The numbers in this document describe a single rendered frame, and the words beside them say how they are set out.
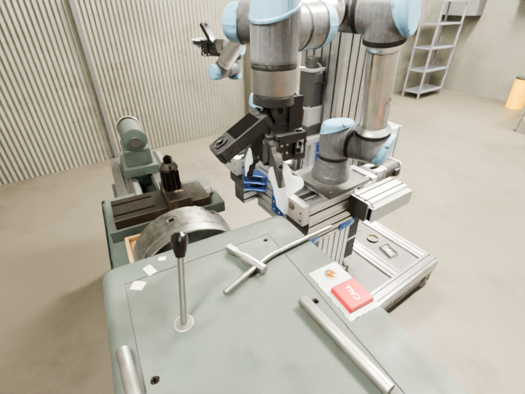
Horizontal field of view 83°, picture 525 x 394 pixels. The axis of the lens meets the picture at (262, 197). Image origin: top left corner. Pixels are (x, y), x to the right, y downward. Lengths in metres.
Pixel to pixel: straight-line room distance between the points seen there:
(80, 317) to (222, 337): 1.93
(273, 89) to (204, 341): 0.44
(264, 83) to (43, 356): 2.15
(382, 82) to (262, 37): 0.56
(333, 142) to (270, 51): 0.69
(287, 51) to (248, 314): 0.46
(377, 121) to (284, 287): 0.62
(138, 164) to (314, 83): 1.17
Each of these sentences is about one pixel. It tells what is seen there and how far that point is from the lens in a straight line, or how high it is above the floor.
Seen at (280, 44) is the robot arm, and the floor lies 1.70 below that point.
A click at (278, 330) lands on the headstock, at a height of 1.26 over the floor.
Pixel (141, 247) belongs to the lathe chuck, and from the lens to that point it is 0.92.
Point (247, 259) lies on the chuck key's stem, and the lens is 0.68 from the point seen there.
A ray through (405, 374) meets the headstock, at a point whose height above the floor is 1.25.
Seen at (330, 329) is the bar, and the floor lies 1.27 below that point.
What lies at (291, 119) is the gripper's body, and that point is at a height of 1.58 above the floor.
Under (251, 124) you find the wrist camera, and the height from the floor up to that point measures 1.58.
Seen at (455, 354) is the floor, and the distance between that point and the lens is 2.31.
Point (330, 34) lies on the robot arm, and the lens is 0.60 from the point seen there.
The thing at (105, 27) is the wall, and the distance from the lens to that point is 4.21.
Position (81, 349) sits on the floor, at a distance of 2.29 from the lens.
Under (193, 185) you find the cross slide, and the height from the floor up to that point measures 0.97.
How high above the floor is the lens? 1.75
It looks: 33 degrees down
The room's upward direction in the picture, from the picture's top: straight up
